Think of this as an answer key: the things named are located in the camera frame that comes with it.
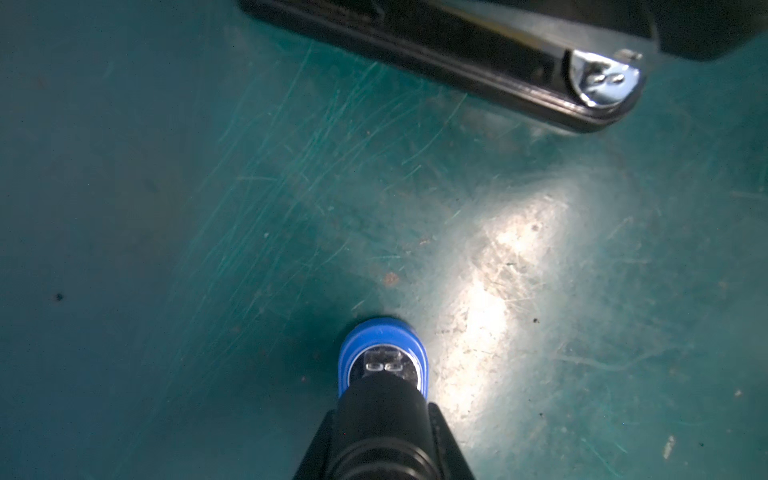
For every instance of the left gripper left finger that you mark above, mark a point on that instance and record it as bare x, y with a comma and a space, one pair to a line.
314, 462

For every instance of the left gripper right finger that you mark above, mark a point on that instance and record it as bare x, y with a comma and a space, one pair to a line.
452, 463

